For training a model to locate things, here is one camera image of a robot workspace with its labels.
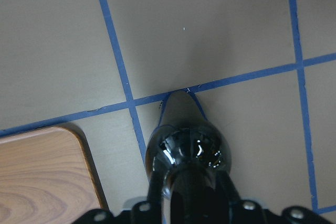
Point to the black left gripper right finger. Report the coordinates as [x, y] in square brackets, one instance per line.
[227, 186]

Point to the dark wine bottle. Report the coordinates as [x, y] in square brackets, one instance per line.
[189, 152]

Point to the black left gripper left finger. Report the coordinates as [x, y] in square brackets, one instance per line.
[155, 195]

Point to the wooden tray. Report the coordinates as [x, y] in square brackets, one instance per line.
[47, 176]

